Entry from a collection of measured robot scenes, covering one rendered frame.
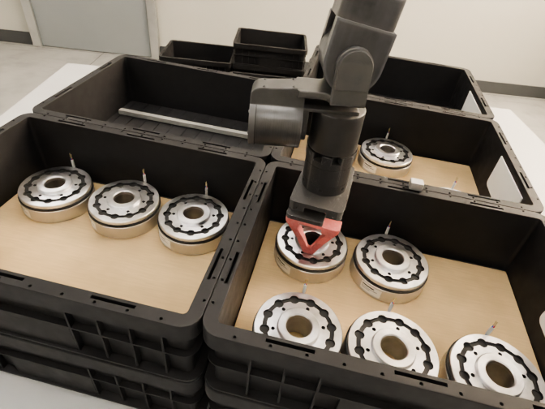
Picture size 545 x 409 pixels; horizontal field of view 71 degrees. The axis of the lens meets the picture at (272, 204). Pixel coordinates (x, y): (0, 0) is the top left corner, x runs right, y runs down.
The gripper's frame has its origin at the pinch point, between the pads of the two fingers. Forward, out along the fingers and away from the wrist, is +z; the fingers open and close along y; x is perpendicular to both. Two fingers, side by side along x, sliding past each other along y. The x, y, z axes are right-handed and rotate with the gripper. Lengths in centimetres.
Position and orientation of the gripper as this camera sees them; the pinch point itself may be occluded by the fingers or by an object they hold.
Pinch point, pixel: (313, 233)
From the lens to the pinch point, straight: 54.8
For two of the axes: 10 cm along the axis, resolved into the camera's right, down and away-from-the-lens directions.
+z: -0.8, 7.6, 6.5
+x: 9.5, 2.5, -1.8
